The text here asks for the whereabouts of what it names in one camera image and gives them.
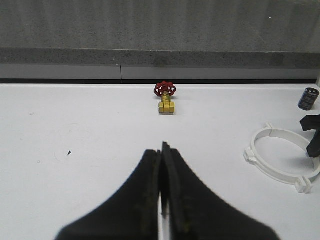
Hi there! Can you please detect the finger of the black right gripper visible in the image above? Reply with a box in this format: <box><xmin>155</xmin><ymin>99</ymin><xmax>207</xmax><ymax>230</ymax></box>
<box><xmin>300</xmin><ymin>115</ymin><xmax>320</xmax><ymax>132</ymax></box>
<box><xmin>306</xmin><ymin>129</ymin><xmax>320</xmax><ymax>158</ymax></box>

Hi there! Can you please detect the brass valve red handwheel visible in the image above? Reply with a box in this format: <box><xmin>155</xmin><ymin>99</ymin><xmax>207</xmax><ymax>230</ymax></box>
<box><xmin>153</xmin><ymin>81</ymin><xmax>177</xmax><ymax>115</ymax></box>

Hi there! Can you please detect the grey stone counter ledge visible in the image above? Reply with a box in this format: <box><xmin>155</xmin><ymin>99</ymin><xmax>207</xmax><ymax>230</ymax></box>
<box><xmin>0</xmin><ymin>0</ymin><xmax>320</xmax><ymax>79</ymax></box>

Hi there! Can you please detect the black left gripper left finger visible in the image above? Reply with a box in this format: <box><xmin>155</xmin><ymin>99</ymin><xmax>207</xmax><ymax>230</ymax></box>
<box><xmin>56</xmin><ymin>150</ymin><xmax>161</xmax><ymax>240</ymax></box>

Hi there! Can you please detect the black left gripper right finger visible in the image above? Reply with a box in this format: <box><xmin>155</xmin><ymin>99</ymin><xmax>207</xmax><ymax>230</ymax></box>
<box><xmin>159</xmin><ymin>142</ymin><xmax>279</xmax><ymax>240</ymax></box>

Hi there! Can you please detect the white half clamp with lug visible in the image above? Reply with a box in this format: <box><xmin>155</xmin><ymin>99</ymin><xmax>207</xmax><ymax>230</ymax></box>
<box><xmin>242</xmin><ymin>122</ymin><xmax>307</xmax><ymax>194</ymax></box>

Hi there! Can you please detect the black cylindrical capacitor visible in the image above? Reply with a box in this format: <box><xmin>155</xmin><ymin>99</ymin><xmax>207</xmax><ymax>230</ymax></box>
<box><xmin>298</xmin><ymin>87</ymin><xmax>320</xmax><ymax>111</ymax></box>

